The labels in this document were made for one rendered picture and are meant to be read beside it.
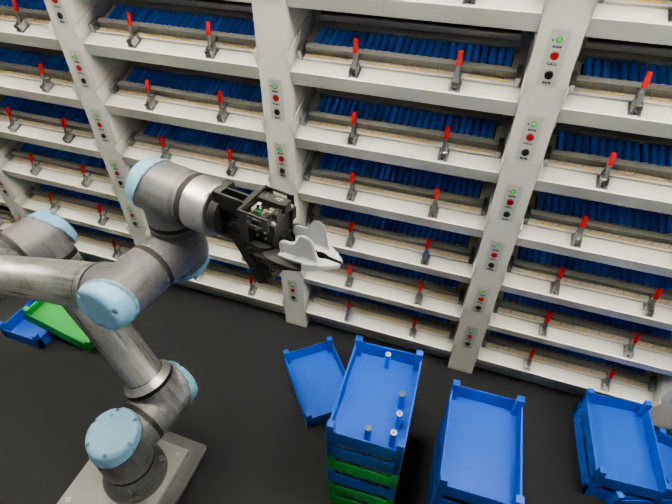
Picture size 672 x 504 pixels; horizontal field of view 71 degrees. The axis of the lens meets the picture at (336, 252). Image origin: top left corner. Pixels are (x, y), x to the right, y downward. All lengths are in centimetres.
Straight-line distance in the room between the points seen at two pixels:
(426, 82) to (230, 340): 130
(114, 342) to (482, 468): 106
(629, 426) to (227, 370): 146
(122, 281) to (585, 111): 106
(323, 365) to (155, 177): 130
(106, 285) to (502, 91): 99
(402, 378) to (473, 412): 23
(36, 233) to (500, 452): 132
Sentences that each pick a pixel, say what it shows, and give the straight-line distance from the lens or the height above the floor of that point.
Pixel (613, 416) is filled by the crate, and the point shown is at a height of 8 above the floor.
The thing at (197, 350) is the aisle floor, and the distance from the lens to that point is 206.
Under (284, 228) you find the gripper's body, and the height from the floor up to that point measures 115.
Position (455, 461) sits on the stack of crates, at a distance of 143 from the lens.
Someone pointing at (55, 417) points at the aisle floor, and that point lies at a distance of 209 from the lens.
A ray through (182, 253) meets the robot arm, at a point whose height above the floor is 105.
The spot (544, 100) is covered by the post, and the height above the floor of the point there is 112.
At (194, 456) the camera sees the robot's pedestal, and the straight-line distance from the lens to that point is 175.
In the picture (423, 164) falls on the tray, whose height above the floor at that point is 88.
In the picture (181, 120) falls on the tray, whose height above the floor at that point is 89.
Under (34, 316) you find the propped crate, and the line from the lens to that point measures 233.
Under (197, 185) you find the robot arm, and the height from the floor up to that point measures 119.
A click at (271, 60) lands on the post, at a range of 141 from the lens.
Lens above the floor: 160
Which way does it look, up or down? 42 degrees down
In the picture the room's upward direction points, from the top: straight up
